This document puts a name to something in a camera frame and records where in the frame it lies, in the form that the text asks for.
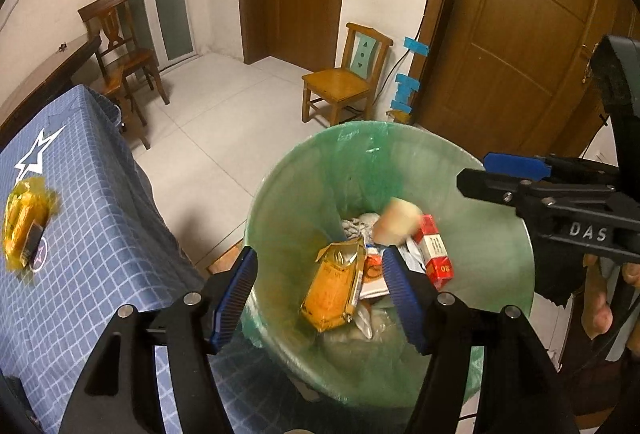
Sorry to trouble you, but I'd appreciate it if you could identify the clear plastic bag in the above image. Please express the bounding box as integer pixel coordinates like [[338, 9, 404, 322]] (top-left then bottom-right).
[[320, 304, 403, 346]]

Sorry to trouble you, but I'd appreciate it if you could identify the trash bin with green bag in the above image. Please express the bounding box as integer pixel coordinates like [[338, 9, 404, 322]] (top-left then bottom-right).
[[241, 120, 536, 407]]

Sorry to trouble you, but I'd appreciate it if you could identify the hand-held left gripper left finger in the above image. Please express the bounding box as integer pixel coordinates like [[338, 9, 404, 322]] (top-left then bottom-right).
[[59, 245, 258, 434]]

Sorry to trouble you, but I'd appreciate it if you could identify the red white cigarette pack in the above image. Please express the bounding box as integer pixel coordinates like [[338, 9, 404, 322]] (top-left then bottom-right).
[[412, 214, 455, 291]]

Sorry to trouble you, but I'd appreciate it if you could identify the dark wooden table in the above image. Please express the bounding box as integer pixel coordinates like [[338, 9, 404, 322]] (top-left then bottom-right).
[[0, 34, 103, 130]]

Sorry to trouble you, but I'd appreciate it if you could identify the orange snack packet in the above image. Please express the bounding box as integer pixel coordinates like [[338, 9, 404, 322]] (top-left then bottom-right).
[[300, 237, 368, 332]]

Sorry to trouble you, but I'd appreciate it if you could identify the cream sponge block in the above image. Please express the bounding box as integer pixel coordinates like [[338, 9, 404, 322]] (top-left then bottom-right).
[[374, 197, 423, 246]]

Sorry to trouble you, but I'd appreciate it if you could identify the blue checkered star tablecloth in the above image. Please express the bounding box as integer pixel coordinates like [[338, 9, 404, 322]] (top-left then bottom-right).
[[0, 84, 221, 434]]

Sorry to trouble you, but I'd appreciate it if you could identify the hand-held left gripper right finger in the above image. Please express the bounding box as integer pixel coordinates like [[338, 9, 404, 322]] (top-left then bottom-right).
[[381, 244, 583, 434]]

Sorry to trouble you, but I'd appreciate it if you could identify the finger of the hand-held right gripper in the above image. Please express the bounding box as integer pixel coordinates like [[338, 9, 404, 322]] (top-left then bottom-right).
[[456, 168, 618, 215], [482, 152, 621, 183]]

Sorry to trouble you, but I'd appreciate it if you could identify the light wooden chair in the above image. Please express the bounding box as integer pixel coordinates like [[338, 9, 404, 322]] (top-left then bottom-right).
[[301, 22, 393, 127]]

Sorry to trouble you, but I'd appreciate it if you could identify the orange white carton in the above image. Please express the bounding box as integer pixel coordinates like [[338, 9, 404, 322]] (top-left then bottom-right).
[[360, 249, 396, 300]]

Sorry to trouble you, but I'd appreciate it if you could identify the dark wooden chair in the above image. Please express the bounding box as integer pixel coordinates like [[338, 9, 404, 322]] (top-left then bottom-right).
[[77, 0, 171, 108]]

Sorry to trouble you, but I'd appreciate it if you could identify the white crumpled tissue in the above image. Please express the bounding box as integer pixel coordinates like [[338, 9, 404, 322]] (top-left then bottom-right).
[[341, 213, 381, 242]]

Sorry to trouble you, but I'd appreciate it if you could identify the person's right hand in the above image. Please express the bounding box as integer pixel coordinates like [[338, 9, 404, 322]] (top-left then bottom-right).
[[580, 257, 640, 341]]

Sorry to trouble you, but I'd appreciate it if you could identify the yellow plastic bag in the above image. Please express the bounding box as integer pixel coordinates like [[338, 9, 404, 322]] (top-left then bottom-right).
[[2, 178, 60, 271]]

